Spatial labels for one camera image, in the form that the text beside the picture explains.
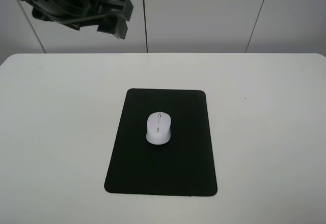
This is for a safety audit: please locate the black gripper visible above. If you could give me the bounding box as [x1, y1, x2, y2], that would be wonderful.
[20, 0, 133, 40]

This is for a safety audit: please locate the white wireless computer mouse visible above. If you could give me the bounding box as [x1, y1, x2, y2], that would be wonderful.
[146, 111, 171, 145]

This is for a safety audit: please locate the black rectangular mouse pad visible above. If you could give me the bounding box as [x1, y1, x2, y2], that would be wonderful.
[104, 88, 218, 197]

